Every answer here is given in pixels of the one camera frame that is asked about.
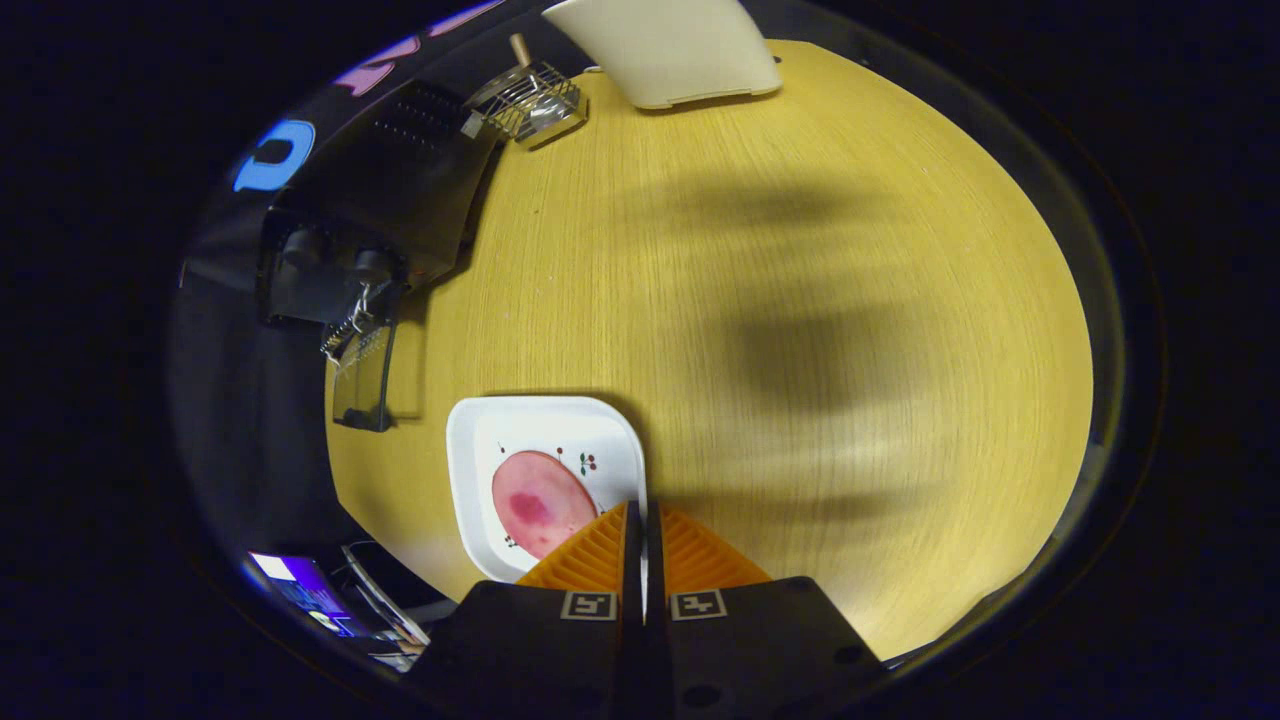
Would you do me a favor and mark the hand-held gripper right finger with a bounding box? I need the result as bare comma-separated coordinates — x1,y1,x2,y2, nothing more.
648,505,886,720

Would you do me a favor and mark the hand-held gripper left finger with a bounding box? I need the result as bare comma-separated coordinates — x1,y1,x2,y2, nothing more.
405,502,646,720

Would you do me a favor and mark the pink ham slice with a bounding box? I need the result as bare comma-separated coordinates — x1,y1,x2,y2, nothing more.
491,450,601,561

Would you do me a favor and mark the white square plate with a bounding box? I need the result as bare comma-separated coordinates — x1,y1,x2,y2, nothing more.
446,396,649,586

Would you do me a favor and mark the black toaster oven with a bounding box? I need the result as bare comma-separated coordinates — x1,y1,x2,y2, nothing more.
255,78,501,433

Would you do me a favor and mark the white bread toaster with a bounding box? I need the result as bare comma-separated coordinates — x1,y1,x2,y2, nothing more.
542,0,783,111

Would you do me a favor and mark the glowing screen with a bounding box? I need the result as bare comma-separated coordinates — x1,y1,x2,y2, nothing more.
248,551,358,638

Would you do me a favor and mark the small wire basket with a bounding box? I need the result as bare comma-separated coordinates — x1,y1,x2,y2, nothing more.
462,33,589,151

